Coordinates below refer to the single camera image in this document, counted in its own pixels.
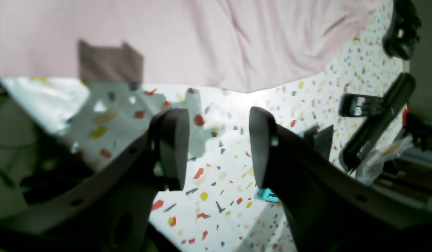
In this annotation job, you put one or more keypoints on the black phone handset with keypad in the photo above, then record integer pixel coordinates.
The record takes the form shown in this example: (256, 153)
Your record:
(357, 105)

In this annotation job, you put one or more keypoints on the long black bar remote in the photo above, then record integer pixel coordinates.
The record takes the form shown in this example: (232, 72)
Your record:
(369, 132)

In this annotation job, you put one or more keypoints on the black handheld device with grip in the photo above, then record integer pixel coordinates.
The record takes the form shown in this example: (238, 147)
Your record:
(321, 140)

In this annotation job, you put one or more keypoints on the black game controller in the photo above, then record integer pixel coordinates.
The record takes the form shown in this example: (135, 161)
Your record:
(402, 35)

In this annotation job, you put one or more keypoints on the teal highlighter marker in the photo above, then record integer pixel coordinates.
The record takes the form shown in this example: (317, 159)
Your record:
(267, 195)

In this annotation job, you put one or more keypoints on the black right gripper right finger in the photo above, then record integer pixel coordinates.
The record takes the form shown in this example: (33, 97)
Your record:
(328, 211)

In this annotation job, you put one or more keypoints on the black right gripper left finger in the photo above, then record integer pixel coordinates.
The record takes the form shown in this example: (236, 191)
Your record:
(110, 211)

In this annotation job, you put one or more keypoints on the pink T-shirt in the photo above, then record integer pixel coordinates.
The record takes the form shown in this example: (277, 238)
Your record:
(239, 45)

